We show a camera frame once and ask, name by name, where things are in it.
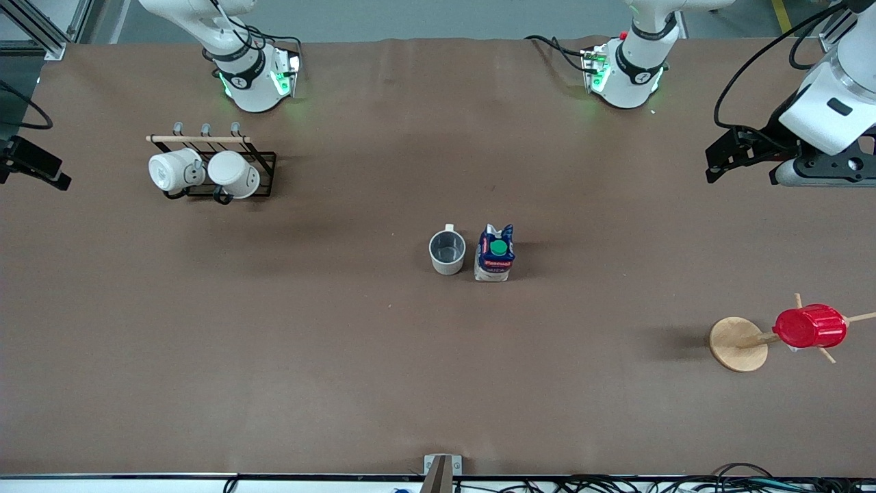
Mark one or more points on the red plastic cup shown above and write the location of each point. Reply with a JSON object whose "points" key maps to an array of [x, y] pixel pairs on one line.
{"points": [[811, 326]]}

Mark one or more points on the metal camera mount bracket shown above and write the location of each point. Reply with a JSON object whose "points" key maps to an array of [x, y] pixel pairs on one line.
{"points": [[442, 469]]}

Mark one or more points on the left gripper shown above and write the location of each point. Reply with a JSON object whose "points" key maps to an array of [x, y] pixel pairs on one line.
{"points": [[771, 135]]}

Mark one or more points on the white mug with round print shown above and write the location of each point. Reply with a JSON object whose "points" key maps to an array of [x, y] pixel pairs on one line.
{"points": [[170, 171]]}

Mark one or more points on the wooden cup tree stand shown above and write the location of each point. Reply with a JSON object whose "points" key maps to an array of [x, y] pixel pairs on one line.
{"points": [[738, 344]]}

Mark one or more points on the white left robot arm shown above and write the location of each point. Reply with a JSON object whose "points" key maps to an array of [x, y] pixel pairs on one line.
{"points": [[633, 82]]}

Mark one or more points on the grey ceramic mug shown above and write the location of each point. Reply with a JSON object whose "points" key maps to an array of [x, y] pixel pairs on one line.
{"points": [[447, 255]]}

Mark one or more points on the blue white milk carton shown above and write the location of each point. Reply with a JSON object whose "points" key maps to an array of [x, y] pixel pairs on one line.
{"points": [[494, 257]]}

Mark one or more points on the aluminium frame profile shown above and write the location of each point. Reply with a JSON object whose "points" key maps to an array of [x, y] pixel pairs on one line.
{"points": [[831, 38], [48, 38]]}

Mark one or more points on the plain white mug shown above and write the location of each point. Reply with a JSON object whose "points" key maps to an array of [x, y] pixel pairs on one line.
{"points": [[233, 172]]}

